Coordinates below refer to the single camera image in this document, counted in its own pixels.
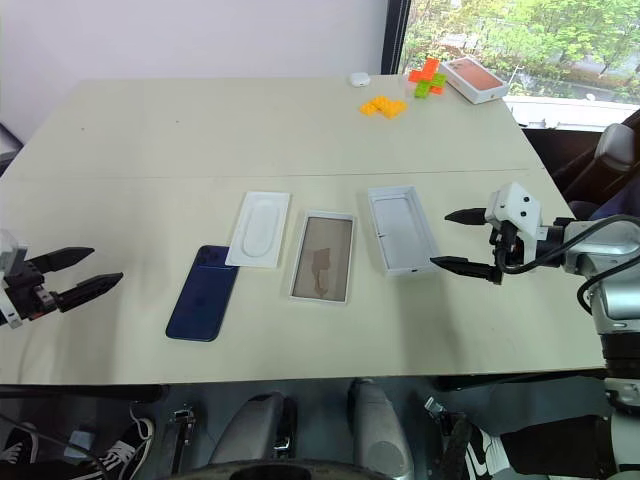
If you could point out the white box lid with picture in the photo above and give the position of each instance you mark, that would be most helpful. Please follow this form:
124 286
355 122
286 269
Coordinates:
322 257

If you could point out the black and white sneaker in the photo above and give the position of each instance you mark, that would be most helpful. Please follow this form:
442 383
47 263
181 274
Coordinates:
15 445
122 450

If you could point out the white box base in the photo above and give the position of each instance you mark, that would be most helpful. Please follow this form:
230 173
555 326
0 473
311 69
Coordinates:
405 227

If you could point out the grey rounded shell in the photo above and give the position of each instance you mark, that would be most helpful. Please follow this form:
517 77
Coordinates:
377 430
250 430

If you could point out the yellow toy brick block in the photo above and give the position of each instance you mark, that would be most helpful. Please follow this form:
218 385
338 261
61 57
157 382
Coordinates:
382 106

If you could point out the dark blue smartphone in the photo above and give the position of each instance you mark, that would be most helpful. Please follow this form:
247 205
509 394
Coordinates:
202 295

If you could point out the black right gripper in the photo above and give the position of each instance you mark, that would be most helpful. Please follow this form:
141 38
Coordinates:
506 247

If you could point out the orange and green blocks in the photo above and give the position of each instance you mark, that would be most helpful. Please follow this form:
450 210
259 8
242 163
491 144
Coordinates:
429 67

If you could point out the black sneaker with white swoosh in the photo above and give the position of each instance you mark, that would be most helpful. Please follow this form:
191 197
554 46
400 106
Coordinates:
477 447

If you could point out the dark chair with grey headrest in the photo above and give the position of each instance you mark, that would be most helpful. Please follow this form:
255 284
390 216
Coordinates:
617 145

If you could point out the white moulded insert tray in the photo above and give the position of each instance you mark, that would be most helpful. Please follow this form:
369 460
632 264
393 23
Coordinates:
259 231

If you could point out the black window frame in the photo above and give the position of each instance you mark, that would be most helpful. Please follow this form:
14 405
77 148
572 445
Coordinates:
395 35

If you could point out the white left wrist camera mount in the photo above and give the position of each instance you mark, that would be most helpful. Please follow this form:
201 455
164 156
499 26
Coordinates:
9 250

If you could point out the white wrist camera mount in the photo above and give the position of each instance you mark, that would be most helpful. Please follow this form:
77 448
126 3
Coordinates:
517 205
9 250

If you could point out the phone box with orange print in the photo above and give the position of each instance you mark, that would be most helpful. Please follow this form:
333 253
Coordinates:
475 79

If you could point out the green toy brick block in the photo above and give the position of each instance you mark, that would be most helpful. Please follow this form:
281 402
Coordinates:
424 88

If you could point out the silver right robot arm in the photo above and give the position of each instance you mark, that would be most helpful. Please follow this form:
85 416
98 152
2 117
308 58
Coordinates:
597 245

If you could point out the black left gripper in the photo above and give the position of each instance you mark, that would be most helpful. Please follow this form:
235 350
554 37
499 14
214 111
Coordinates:
30 295

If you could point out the white earbuds case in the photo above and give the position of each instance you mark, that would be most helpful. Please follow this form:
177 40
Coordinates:
358 79

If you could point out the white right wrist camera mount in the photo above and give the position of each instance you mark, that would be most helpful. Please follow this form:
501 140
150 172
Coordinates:
517 205

